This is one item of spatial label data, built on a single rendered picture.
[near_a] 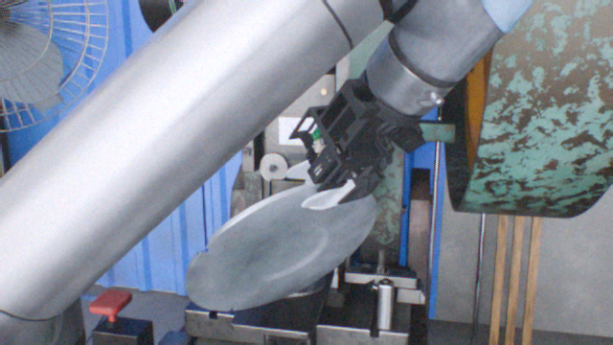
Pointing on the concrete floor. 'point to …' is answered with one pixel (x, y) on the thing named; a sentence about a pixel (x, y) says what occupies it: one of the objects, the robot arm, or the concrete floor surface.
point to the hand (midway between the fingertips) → (317, 195)
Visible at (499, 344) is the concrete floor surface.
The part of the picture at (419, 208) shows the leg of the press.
